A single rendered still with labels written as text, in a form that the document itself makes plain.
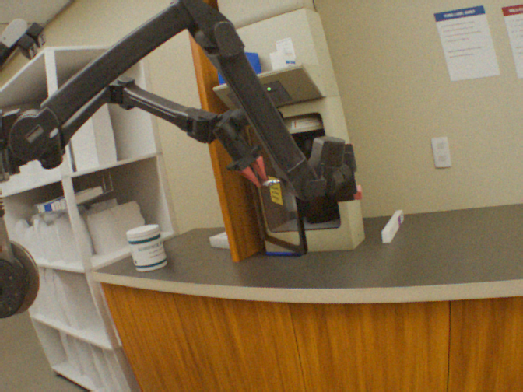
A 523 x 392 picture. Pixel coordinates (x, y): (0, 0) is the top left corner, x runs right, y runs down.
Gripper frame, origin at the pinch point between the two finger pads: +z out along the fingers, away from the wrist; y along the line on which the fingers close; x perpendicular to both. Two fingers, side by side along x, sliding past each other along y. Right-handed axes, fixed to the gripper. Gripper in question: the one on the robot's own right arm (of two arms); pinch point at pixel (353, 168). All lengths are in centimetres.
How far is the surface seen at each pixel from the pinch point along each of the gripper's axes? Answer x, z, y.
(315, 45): 8.8, 13.4, 37.4
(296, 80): 13.2, 4.0, 26.5
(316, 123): 16.5, 17.2, 13.2
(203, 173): 99, 55, 0
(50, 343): 233, -6, -94
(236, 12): 34, 12, 57
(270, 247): 39.1, 11.8, -24.4
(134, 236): 80, -12, -12
